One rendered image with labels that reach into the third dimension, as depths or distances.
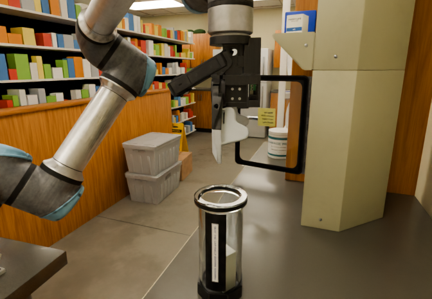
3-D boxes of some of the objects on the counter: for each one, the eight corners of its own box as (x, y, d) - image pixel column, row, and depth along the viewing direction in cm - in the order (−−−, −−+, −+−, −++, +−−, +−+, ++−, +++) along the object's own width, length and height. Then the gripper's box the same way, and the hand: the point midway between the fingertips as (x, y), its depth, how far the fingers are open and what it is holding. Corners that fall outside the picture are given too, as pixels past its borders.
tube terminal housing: (373, 195, 110) (404, -26, 92) (393, 241, 80) (443, -71, 62) (305, 186, 118) (321, -18, 100) (300, 225, 88) (322, -55, 70)
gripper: (263, 28, 38) (260, 170, 43) (258, 42, 56) (256, 141, 61) (200, 30, 39) (204, 169, 44) (215, 43, 57) (216, 141, 62)
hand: (218, 151), depth 53 cm, fingers open, 13 cm apart
